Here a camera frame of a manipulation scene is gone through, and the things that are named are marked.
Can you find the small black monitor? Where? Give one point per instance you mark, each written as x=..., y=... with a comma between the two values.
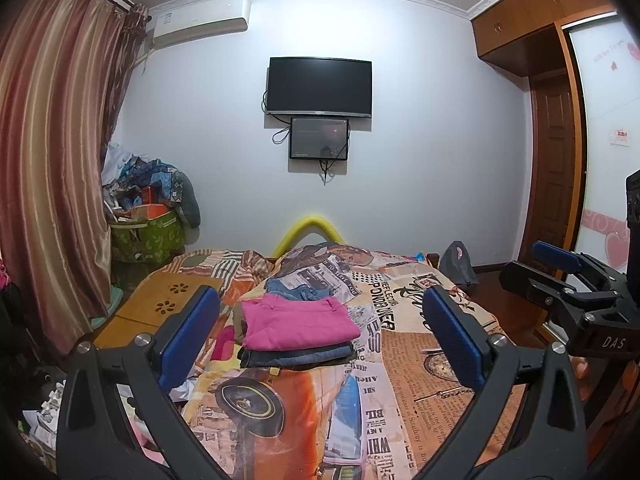
x=319, y=137

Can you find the wooden overhead cabinet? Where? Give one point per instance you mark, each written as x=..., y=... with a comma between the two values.
x=525, y=15

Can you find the wooden bed frame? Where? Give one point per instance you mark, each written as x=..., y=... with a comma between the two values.
x=432, y=259

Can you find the white sliding wardrobe door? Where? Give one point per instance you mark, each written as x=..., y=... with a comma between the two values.
x=605, y=110

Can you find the striped brown curtain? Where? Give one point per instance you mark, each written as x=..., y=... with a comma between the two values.
x=50, y=160

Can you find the brown wooden door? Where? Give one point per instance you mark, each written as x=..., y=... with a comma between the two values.
x=555, y=170

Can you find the person's right hand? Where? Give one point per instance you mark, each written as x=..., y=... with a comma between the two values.
x=580, y=367

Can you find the pile of mixed clothes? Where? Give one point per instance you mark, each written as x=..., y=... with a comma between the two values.
x=145, y=175

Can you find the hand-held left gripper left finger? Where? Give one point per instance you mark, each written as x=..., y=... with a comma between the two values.
x=192, y=330

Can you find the red and white sticker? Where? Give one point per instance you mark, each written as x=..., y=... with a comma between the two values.
x=621, y=136

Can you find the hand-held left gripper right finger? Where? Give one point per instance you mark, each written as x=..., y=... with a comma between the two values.
x=452, y=335

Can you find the black wall television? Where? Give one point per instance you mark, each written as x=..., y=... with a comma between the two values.
x=320, y=85

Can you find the yellow foam tube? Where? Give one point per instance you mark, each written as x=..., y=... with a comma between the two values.
x=312, y=225

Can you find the light blue jeans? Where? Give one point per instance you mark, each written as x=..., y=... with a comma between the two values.
x=295, y=290

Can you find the white crumpled cloth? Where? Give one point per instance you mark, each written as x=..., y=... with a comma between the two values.
x=182, y=390

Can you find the grey backpack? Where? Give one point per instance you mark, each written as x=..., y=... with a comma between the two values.
x=457, y=262

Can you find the green storage bag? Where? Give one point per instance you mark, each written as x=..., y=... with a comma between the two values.
x=150, y=235

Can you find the white air conditioner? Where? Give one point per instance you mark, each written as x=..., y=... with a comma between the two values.
x=200, y=20

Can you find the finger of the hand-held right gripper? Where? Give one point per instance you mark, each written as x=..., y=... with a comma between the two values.
x=555, y=255
x=530, y=280

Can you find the wooden lap table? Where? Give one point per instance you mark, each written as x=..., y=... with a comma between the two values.
x=160, y=300

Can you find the dark folded jeans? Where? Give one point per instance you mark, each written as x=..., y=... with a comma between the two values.
x=300, y=357

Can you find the printed blanket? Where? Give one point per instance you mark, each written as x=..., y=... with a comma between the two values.
x=425, y=375

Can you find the pink pants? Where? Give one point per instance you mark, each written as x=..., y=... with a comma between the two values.
x=295, y=322

